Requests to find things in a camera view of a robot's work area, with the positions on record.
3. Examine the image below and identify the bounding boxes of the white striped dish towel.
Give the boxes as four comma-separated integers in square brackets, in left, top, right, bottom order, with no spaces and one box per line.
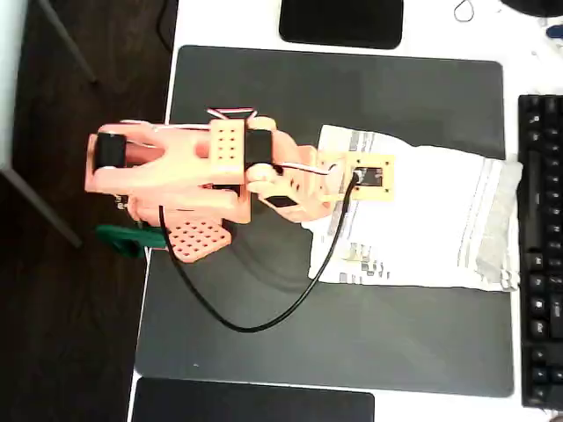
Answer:
[306,124,524,292]

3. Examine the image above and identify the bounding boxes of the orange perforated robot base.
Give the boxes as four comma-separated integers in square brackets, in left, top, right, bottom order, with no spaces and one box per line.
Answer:
[131,206,233,264]

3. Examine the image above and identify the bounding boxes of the large dark grey desk mat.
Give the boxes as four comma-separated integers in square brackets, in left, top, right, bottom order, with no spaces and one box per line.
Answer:
[134,43,515,399]

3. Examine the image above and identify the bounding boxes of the black mouse pad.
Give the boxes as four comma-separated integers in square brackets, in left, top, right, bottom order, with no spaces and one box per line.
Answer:
[278,0,405,50]
[129,376,377,422]

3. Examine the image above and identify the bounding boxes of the green table clamp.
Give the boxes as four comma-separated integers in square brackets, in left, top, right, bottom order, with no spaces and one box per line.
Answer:
[95,223,171,260]

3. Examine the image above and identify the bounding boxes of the black keyboard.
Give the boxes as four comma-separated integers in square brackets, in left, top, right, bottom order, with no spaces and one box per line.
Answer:
[517,93,563,410]

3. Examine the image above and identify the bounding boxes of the grey metal bar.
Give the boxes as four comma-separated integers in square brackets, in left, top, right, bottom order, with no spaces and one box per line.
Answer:
[0,166,84,248]
[37,0,98,84]

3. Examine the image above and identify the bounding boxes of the dark rounded object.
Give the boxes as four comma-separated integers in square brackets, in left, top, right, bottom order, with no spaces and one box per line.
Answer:
[499,0,563,18]

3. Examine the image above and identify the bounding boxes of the white furniture panel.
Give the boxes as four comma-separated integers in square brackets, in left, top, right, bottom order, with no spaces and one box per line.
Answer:
[0,0,28,171]

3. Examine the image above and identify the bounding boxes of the red white servo wire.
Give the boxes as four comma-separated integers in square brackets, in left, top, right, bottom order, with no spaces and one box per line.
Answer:
[206,106,260,123]
[274,161,339,178]

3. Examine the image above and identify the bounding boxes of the orange framed wrist camera mount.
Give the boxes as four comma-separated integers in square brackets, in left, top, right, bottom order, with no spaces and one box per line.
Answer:
[316,151,396,204]

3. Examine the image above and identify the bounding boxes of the black camera cable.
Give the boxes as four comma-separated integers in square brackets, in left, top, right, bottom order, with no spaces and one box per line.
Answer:
[157,169,362,334]

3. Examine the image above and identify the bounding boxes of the black floor cable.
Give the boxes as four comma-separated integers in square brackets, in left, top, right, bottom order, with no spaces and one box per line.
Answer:
[157,0,177,49]

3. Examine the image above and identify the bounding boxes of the thin black wire loop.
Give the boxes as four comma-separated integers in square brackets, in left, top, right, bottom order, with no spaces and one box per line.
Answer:
[452,0,479,23]

